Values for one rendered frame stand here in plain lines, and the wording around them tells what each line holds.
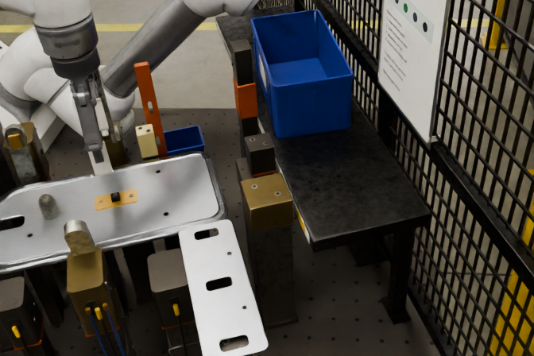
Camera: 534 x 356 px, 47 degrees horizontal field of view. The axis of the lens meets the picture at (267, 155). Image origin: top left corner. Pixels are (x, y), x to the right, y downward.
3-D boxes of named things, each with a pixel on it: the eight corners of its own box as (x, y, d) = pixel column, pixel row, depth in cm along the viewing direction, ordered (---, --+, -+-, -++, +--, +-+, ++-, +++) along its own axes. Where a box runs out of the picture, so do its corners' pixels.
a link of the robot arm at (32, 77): (17, 48, 184) (52, 1, 171) (64, 90, 188) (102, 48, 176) (-17, 71, 171) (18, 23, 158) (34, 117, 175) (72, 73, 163)
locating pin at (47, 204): (44, 227, 118) (34, 202, 114) (45, 216, 121) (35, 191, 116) (61, 223, 119) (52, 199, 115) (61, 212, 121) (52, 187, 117)
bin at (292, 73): (276, 140, 127) (272, 87, 119) (253, 66, 151) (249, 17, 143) (353, 128, 129) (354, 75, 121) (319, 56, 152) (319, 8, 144)
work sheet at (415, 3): (428, 150, 104) (451, -26, 84) (377, 82, 121) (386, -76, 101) (439, 148, 104) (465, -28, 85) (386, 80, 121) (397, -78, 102)
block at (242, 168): (258, 294, 138) (248, 196, 119) (246, 255, 147) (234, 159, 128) (272, 291, 138) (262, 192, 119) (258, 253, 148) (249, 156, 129)
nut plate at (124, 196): (94, 210, 119) (93, 207, 118) (94, 198, 121) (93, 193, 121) (138, 201, 120) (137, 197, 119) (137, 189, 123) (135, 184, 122)
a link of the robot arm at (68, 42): (31, 33, 92) (43, 67, 95) (93, 23, 93) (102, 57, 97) (33, 8, 99) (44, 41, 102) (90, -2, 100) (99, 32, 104)
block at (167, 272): (178, 396, 120) (152, 307, 102) (170, 346, 129) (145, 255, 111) (214, 387, 121) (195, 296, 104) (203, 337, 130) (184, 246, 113)
